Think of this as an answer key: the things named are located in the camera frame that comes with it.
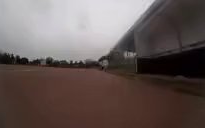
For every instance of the reddish brown dirt ground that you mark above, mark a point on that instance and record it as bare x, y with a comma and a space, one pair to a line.
73, 100

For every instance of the row of distant trees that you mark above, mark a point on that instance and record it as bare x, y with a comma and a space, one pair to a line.
26, 60

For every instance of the grey concrete kerb strip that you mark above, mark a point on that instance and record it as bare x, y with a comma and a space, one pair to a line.
176, 83

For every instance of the large grandstand building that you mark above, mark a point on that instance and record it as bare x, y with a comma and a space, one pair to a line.
176, 40

